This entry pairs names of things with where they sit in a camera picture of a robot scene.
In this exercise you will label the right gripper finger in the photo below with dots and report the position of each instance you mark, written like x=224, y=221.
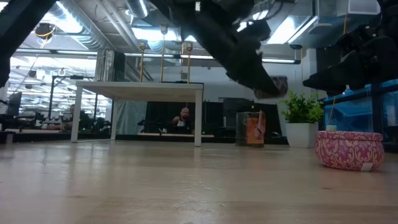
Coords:
x=339, y=79

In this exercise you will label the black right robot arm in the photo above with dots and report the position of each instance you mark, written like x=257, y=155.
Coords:
x=390, y=7

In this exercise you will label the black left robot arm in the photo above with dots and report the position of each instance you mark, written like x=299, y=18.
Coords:
x=18, y=25

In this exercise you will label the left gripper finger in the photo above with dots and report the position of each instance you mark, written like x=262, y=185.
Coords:
x=248, y=68

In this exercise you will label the small pale cup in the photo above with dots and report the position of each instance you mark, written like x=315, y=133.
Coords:
x=331, y=127

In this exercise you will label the black computer monitor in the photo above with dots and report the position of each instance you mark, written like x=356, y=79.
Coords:
x=14, y=104

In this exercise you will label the long light bar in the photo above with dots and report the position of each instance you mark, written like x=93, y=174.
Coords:
x=280, y=60

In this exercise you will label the pink patterned candle tin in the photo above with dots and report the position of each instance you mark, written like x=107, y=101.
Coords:
x=349, y=151

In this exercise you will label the black metal stand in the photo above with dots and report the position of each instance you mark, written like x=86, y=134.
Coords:
x=53, y=93

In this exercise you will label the green plant in white pot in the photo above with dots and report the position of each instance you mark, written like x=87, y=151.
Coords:
x=303, y=109

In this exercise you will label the silver metal candle can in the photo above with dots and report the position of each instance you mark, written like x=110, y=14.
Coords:
x=110, y=65

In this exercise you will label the person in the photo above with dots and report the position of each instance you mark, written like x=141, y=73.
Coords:
x=184, y=119
x=74, y=113

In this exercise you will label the white perforated metal shelf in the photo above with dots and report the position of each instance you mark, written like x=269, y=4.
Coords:
x=136, y=90

